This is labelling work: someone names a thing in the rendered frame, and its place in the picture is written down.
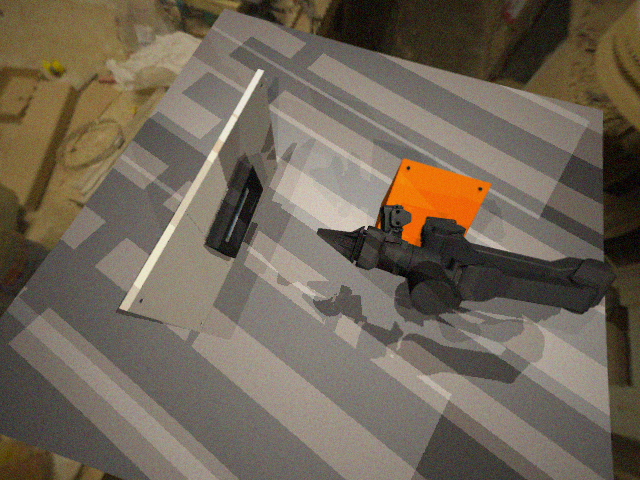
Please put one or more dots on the dark grey flat panel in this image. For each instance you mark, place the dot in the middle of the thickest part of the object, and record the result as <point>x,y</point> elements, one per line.
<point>182,277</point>

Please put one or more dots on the black picture frame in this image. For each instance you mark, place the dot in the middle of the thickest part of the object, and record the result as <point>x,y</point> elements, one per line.
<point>236,211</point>

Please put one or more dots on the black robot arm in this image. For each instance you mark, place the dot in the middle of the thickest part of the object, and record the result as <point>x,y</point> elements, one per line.
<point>447,269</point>

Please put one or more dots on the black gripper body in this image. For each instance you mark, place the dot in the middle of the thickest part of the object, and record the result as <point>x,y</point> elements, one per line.
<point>374,251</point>

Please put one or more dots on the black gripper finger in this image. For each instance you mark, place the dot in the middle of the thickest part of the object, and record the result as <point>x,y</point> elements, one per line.
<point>346,243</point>

